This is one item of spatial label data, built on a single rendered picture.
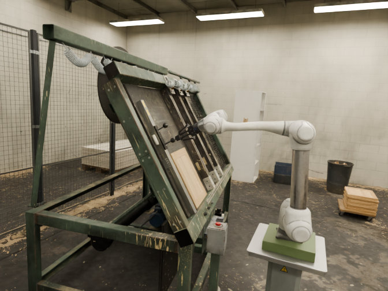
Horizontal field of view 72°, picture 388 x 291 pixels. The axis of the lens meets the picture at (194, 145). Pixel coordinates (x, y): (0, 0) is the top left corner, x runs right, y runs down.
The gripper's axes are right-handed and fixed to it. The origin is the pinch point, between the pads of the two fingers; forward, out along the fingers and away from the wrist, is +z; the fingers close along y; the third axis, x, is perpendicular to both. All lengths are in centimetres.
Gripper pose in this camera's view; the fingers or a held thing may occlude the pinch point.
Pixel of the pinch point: (175, 138)
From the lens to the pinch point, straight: 200.1
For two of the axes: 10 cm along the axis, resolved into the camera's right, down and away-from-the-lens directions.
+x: -2.6, 1.4, -9.5
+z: -8.6, 4.1, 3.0
